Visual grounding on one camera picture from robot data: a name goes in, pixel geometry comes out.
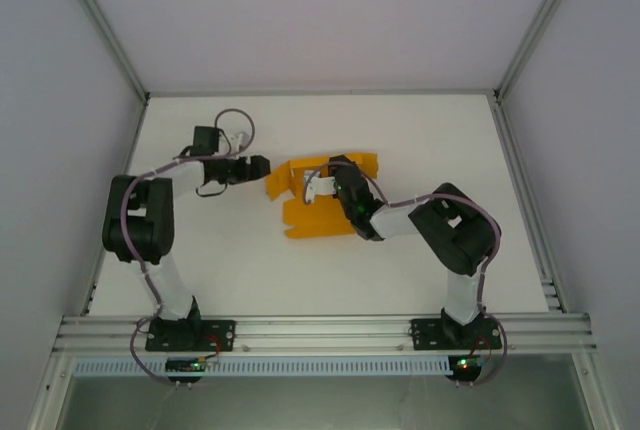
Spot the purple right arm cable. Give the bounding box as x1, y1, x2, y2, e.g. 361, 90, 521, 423
304, 161, 509, 388

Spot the thin black left gripper cable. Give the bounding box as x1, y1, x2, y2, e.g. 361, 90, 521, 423
195, 180, 229, 200

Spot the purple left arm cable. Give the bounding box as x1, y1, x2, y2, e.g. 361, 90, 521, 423
122, 108, 258, 388

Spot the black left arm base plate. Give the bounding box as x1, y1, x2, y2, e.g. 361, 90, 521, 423
144, 318, 237, 353

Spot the aluminium mounting rail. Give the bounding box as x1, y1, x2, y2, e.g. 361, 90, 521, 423
51, 311, 599, 359

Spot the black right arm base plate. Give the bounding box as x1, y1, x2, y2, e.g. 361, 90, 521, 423
409, 317, 502, 352

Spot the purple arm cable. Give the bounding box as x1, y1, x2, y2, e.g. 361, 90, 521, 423
304, 161, 509, 388
122, 108, 258, 388

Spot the circuit board with green light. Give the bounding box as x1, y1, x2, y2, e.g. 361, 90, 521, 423
451, 355, 484, 377
165, 358, 207, 377

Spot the aluminium frame post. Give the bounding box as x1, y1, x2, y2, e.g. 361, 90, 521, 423
51, 0, 152, 102
493, 0, 587, 102

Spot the aluminium table side rail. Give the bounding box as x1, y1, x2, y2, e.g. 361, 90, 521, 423
491, 93, 567, 315
79, 96, 151, 316

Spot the light blue cable duct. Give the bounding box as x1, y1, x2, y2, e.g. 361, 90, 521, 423
73, 355, 452, 378

